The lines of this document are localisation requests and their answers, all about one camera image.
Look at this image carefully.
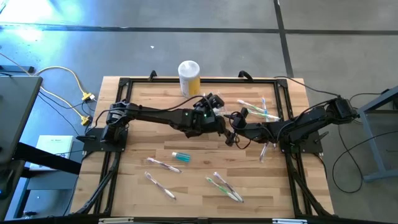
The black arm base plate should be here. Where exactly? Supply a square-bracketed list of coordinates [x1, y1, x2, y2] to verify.
[76, 127, 128, 153]
[279, 130, 324, 155]

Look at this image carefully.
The grey desk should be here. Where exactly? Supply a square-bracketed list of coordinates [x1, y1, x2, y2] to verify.
[0, 75, 44, 166]

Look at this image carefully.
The white canister yellow label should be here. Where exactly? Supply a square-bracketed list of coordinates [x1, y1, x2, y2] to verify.
[177, 60, 201, 99]

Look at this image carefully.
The grey metal cart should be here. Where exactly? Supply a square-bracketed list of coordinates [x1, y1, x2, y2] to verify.
[356, 85, 398, 183]

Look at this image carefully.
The green toothbrush in wrapper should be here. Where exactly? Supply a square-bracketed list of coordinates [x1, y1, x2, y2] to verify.
[236, 99, 267, 113]
[247, 108, 280, 121]

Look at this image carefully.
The white paper booklet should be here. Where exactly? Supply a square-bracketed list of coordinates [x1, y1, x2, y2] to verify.
[29, 135, 75, 172]

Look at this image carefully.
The black cable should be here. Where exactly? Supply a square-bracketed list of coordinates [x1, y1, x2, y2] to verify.
[273, 75, 340, 98]
[331, 129, 398, 194]

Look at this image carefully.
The white bracket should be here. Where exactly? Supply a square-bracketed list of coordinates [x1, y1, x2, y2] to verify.
[272, 218, 308, 224]
[98, 217, 134, 224]

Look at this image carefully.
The pile of packaged toothbrushes right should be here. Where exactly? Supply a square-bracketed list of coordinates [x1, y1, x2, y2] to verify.
[205, 176, 242, 203]

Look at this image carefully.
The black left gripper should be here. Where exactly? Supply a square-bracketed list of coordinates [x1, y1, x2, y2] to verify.
[201, 92, 237, 147]

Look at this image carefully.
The blue toothbrush in wrapper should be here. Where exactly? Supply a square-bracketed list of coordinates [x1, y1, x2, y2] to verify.
[261, 96, 269, 123]

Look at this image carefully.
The yellow cable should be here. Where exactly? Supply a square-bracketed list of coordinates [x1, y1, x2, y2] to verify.
[32, 65, 96, 102]
[0, 52, 91, 126]

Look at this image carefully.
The black metal beam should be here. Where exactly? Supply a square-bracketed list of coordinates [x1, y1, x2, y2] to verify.
[14, 142, 82, 175]

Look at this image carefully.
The teal mouthwash bottle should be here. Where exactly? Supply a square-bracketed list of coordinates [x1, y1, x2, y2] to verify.
[172, 151, 192, 163]

